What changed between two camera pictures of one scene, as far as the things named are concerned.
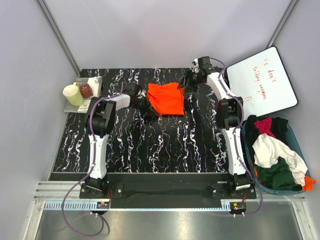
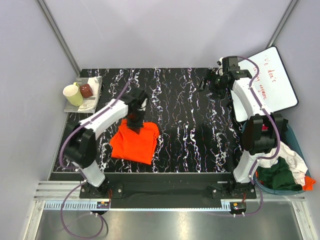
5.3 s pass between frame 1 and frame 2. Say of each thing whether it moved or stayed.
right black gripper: moved
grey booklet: stayed
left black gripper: moved
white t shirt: stayed
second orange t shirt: stayed
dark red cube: stayed
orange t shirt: moved
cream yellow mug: stayed
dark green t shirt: stayed
